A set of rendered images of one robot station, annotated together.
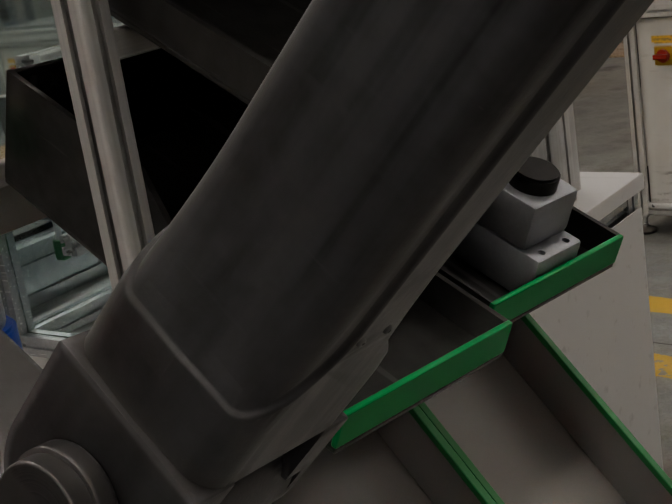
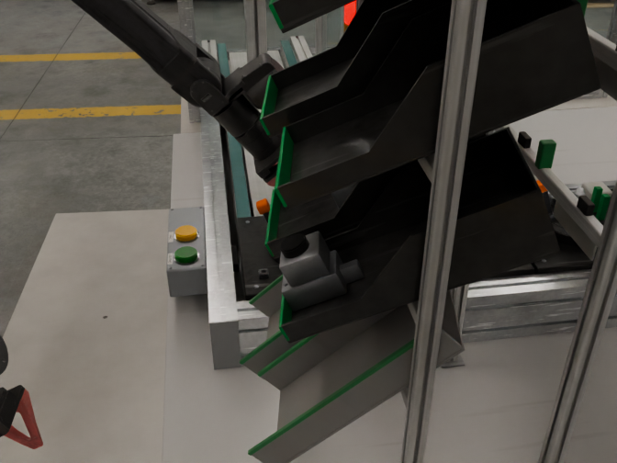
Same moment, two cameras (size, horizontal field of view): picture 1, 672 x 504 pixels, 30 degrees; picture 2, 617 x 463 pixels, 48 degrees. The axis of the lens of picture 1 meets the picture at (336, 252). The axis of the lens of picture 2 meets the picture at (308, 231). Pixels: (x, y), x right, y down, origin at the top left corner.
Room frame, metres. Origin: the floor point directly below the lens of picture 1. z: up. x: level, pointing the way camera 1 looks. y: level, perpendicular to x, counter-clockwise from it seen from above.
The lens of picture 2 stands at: (1.13, -0.54, 1.67)
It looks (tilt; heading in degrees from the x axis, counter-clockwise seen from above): 33 degrees down; 134
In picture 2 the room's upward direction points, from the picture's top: straight up
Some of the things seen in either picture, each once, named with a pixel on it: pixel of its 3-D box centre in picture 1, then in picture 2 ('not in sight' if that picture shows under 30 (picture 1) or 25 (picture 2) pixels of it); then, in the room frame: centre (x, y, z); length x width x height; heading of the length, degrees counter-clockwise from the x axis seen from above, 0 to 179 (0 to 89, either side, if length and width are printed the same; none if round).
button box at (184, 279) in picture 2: not in sight; (187, 248); (0.23, 0.07, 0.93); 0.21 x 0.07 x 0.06; 142
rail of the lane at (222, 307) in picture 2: not in sight; (218, 202); (0.11, 0.24, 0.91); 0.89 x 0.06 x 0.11; 142
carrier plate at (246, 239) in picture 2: not in sight; (308, 252); (0.43, 0.19, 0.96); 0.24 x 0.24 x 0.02; 52
